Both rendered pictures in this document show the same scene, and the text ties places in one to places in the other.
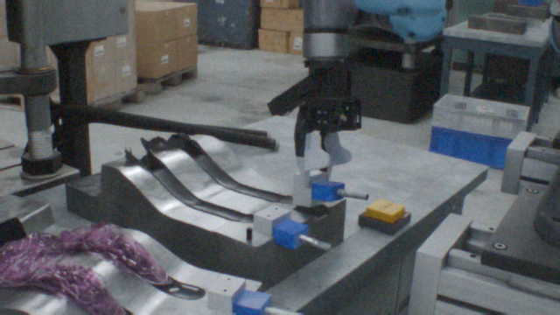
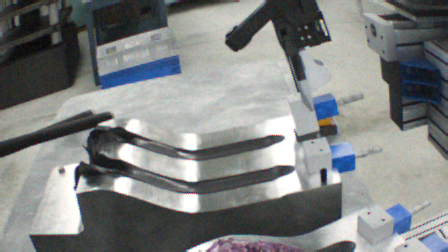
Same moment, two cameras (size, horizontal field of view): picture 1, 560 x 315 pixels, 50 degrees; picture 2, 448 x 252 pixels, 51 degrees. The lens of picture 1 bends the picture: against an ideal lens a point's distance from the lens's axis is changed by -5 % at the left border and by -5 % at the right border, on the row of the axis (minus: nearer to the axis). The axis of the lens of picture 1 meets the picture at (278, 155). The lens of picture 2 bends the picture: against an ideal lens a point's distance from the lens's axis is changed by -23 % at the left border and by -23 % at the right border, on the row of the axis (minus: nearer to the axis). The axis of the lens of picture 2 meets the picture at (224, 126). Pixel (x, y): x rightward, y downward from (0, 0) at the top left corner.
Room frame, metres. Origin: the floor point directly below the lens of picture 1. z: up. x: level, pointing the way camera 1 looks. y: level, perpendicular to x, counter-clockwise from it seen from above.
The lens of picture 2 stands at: (0.39, 0.53, 1.28)
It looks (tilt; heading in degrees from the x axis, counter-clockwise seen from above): 23 degrees down; 325
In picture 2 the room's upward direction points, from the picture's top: 9 degrees counter-clockwise
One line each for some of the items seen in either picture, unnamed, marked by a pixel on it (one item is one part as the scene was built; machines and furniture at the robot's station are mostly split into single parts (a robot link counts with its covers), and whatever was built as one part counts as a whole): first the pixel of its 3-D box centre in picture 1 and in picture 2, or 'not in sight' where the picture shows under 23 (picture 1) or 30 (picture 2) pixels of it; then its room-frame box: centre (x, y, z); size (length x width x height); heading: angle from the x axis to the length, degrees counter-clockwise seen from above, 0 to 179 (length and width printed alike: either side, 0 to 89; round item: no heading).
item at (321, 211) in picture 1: (310, 217); (309, 143); (1.01, -0.06, 0.87); 0.05 x 0.05 x 0.04; 54
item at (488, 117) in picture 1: (481, 116); (134, 50); (4.03, -1.36, 0.28); 0.61 x 0.41 x 0.15; 62
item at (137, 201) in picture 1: (197, 193); (166, 182); (1.11, 0.15, 0.87); 0.50 x 0.26 x 0.14; 54
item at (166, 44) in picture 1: (124, 42); not in sight; (6.04, 1.53, 0.37); 1.20 x 0.82 x 0.74; 70
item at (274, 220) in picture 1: (296, 235); (346, 156); (0.90, -0.03, 0.89); 0.13 x 0.05 x 0.05; 53
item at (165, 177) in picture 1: (199, 172); (169, 155); (1.09, 0.14, 0.92); 0.35 x 0.16 x 0.09; 54
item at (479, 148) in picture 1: (478, 141); (137, 72); (4.03, -1.36, 0.11); 0.61 x 0.41 x 0.22; 62
